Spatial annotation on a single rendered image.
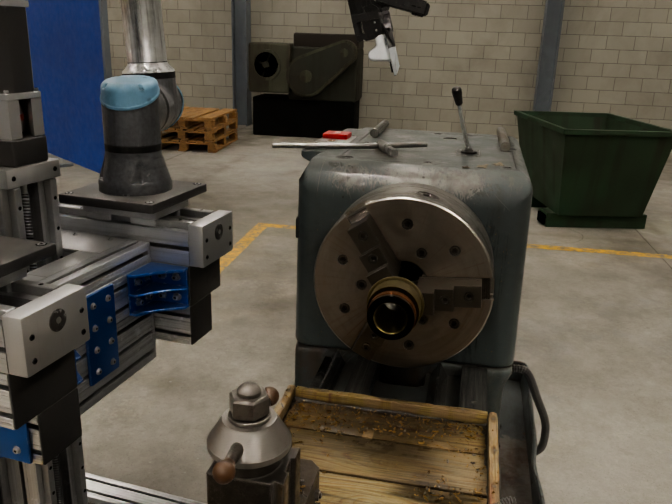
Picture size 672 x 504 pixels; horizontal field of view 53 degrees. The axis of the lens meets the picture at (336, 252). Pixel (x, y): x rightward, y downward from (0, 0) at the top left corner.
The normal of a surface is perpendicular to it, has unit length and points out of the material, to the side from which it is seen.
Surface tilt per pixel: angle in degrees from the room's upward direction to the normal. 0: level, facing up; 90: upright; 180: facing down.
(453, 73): 90
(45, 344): 90
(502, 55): 90
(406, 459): 0
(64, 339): 90
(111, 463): 0
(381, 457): 0
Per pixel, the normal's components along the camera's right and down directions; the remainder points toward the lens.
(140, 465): 0.03, -0.95
